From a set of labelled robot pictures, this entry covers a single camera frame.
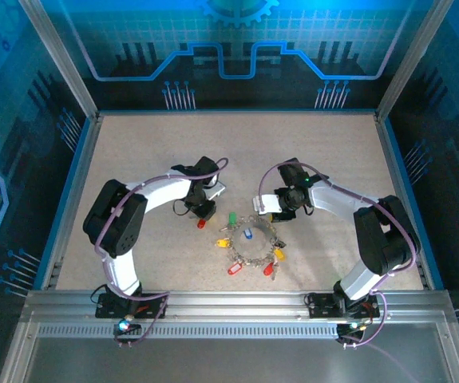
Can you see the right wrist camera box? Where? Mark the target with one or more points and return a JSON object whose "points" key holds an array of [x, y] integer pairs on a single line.
{"points": [[267, 204]]}

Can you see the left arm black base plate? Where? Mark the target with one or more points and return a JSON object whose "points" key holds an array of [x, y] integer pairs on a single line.
{"points": [[109, 309]]}

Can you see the aluminium mounting rail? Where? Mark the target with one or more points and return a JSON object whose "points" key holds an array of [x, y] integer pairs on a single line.
{"points": [[233, 305]]}

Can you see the black connector block with LEDs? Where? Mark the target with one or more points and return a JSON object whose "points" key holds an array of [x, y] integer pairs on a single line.
{"points": [[350, 330], [127, 328]]}

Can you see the blue plastic key tag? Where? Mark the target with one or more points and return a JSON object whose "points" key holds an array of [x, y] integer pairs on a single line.
{"points": [[248, 234]]}

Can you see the red plastic key tag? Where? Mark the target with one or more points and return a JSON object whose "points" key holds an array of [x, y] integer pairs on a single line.
{"points": [[268, 269], [235, 268]]}

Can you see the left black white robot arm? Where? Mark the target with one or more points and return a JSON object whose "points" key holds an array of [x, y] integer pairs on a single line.
{"points": [[113, 223]]}

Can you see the grey metal tray plate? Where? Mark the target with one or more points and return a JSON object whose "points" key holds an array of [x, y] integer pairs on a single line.
{"points": [[213, 363]]}

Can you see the black head key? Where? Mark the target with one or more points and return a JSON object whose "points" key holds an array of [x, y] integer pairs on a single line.
{"points": [[281, 242]]}

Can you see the green plastic key tag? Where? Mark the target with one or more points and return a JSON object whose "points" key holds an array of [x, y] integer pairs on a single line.
{"points": [[232, 218]]}

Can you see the large metal keyring bundle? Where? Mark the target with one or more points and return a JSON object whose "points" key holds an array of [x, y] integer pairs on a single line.
{"points": [[253, 262]]}

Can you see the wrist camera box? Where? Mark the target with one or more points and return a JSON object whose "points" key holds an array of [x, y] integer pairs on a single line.
{"points": [[216, 192], [267, 204]]}

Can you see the key with red tag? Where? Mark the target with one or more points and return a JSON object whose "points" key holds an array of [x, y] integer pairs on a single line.
{"points": [[201, 223]]}

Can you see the blue edged side rail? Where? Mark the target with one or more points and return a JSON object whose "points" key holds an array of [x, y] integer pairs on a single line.
{"points": [[72, 199], [404, 199]]}

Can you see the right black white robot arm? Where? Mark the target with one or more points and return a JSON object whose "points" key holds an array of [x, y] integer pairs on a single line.
{"points": [[385, 235]]}

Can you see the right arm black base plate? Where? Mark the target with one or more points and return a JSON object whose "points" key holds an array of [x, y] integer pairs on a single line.
{"points": [[321, 307]]}

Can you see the aluminium frame post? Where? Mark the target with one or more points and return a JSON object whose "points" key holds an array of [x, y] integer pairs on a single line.
{"points": [[59, 60], [412, 60]]}

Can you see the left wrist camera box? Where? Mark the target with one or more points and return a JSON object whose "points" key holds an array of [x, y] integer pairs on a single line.
{"points": [[216, 192]]}

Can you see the aluminium table edge rail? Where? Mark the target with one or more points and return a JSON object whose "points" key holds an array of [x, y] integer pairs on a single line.
{"points": [[233, 112]]}

